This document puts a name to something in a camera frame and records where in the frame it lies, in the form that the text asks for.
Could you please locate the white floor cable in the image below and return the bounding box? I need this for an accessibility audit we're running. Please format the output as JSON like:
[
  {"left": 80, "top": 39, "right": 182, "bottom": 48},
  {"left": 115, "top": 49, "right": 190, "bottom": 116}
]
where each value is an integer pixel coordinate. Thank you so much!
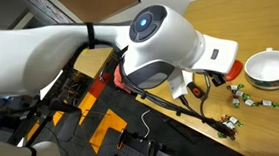
[{"left": 139, "top": 108, "right": 153, "bottom": 140}]

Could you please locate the orange black clamp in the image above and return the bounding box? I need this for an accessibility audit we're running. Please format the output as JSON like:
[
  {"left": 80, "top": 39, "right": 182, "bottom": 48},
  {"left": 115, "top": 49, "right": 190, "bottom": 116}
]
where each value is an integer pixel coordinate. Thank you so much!
[
  {"left": 116, "top": 129, "right": 127, "bottom": 151},
  {"left": 144, "top": 140, "right": 158, "bottom": 156}
]

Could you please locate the red plastic lid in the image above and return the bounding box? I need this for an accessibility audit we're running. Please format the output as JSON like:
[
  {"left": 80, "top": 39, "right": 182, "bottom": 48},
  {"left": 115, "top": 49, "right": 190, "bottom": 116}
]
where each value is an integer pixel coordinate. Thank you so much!
[{"left": 224, "top": 59, "right": 244, "bottom": 83}]

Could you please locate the black tripod stand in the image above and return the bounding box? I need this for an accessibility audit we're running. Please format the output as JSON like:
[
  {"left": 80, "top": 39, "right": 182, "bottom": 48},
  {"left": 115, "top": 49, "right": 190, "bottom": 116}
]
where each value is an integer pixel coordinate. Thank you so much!
[{"left": 16, "top": 95, "right": 83, "bottom": 152}]

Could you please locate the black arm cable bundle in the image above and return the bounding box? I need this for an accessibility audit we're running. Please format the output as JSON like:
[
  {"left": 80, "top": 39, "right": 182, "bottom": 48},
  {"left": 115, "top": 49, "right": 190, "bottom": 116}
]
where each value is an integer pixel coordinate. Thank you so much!
[{"left": 71, "top": 37, "right": 244, "bottom": 141}]

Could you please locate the white green-patterned ceramic bowl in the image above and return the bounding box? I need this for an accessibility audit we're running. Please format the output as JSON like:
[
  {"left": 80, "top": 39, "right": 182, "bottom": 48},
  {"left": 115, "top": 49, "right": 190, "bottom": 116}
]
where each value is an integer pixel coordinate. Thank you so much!
[{"left": 242, "top": 45, "right": 279, "bottom": 92}]

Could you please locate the wooden side desk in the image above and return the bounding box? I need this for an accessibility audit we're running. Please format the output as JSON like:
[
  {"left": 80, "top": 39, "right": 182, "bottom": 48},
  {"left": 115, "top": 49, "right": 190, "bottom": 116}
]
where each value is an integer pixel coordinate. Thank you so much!
[{"left": 71, "top": 44, "right": 115, "bottom": 81}]

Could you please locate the white rounded robot base shell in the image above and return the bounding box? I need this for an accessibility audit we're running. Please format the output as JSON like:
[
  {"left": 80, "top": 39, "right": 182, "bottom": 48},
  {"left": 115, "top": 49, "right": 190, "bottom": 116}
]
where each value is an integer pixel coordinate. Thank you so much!
[{"left": 32, "top": 139, "right": 64, "bottom": 156}]

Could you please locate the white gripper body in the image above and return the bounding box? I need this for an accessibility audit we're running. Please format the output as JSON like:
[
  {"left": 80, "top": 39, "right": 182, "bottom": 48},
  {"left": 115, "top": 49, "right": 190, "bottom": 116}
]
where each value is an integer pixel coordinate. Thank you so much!
[{"left": 189, "top": 33, "right": 240, "bottom": 77}]

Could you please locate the white flat panel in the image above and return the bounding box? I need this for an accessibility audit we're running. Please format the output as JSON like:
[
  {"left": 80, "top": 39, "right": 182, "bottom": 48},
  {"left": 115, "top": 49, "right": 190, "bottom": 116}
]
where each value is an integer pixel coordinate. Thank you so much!
[{"left": 38, "top": 68, "right": 64, "bottom": 102}]

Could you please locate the printed wall poster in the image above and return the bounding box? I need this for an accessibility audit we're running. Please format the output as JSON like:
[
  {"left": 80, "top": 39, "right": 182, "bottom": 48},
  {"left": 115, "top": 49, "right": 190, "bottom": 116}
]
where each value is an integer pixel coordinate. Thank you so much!
[{"left": 18, "top": 0, "right": 77, "bottom": 26}]

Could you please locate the red brown wrapped candy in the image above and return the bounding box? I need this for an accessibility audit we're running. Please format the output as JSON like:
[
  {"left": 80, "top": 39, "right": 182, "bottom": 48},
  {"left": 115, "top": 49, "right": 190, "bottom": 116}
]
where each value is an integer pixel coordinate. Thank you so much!
[{"left": 220, "top": 114, "right": 231, "bottom": 123}]

